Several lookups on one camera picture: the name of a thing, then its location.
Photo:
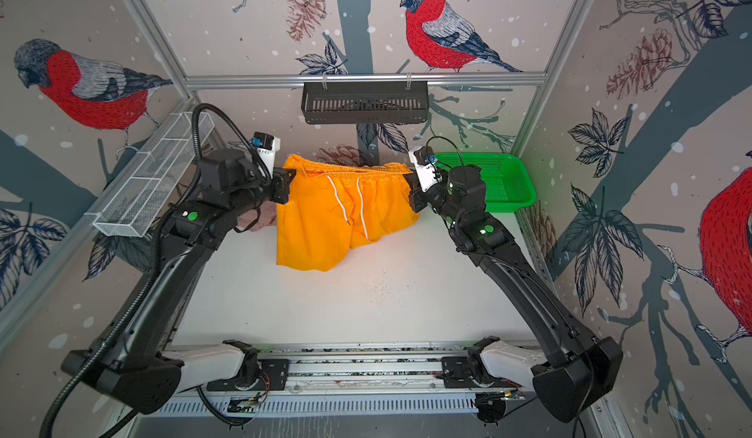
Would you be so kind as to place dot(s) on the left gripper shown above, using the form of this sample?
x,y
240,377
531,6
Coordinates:
x,y
280,179

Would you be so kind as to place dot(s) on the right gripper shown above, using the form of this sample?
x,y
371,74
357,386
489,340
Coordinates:
x,y
420,197

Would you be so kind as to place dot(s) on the pink shorts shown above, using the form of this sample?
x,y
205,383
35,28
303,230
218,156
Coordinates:
x,y
257,219

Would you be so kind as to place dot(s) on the orange shorts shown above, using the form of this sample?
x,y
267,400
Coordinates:
x,y
333,209

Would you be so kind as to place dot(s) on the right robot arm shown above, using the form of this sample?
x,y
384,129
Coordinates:
x,y
579,367

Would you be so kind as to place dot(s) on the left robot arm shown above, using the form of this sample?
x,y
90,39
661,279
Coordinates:
x,y
231,185

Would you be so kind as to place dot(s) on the green plastic basket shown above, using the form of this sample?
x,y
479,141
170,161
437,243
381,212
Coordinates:
x,y
501,178

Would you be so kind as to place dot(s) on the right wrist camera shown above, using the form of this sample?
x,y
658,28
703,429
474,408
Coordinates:
x,y
424,161

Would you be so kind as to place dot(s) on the black wall shelf basket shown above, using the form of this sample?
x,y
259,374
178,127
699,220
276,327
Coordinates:
x,y
337,103

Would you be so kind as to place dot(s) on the white wire wall basket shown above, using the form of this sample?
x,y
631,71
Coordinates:
x,y
137,202

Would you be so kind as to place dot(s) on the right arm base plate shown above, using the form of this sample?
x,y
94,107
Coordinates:
x,y
455,373

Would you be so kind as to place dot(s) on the aluminium mounting rail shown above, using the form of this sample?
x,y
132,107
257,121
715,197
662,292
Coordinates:
x,y
340,369

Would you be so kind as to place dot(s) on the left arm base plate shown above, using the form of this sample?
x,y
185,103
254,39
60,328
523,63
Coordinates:
x,y
273,374

